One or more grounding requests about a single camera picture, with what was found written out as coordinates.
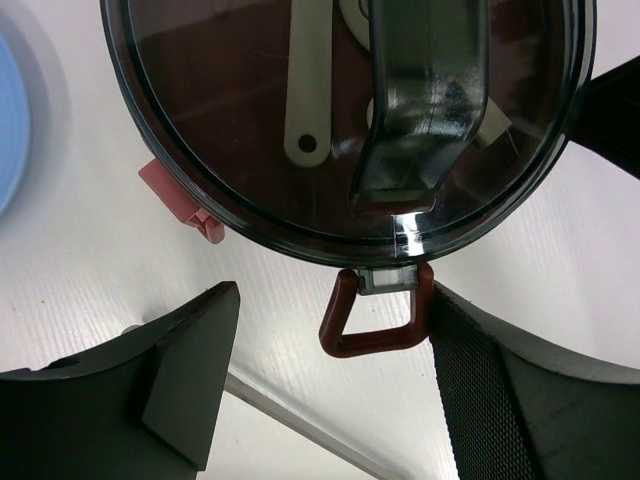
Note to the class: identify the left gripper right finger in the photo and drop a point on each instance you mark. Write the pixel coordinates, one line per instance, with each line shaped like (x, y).
(520, 407)

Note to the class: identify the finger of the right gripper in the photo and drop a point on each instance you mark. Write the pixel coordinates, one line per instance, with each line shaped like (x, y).
(609, 121)

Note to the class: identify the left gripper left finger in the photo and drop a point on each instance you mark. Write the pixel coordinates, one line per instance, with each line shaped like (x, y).
(143, 405)

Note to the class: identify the metal tongs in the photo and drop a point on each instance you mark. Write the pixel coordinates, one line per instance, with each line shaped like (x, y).
(258, 400)

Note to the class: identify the grey top lid with clasps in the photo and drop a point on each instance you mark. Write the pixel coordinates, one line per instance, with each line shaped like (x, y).
(404, 183)

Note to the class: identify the pink lunch container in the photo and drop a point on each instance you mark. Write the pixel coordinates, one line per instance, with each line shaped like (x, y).
(179, 203)

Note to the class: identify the blue plate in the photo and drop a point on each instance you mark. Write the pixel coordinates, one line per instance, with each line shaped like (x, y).
(15, 126)

